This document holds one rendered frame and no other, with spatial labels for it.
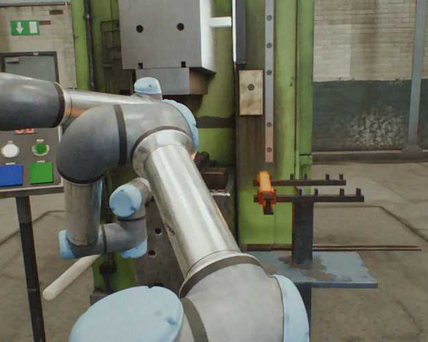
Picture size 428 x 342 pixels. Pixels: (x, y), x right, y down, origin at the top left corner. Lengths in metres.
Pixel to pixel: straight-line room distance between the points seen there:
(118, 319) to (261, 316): 0.15
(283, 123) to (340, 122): 6.10
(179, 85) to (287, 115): 0.44
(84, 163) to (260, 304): 0.41
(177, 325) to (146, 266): 1.17
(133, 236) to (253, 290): 0.62
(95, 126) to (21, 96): 0.19
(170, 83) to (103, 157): 0.80
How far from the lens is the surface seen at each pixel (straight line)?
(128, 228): 1.04
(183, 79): 1.47
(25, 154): 1.56
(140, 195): 1.03
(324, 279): 1.25
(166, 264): 1.56
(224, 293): 0.47
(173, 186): 0.60
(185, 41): 1.47
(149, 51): 1.50
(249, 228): 1.67
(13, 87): 0.84
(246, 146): 1.59
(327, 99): 7.58
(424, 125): 8.22
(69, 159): 0.74
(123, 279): 1.88
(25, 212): 1.68
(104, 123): 0.70
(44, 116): 0.85
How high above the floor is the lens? 1.26
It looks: 11 degrees down
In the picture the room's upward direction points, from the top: 1 degrees counter-clockwise
